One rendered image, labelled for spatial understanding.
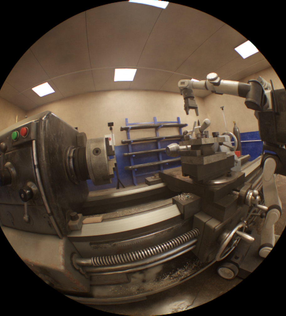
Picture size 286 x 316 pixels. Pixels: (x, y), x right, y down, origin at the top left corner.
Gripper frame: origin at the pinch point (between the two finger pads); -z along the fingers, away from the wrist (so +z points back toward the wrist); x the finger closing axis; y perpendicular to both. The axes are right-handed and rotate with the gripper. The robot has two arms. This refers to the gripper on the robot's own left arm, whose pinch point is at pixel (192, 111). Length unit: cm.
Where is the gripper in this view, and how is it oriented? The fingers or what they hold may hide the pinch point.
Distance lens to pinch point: 87.9
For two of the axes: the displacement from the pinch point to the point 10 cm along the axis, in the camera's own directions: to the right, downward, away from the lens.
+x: 9.4, -1.5, 3.2
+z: -1.3, -9.9, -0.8
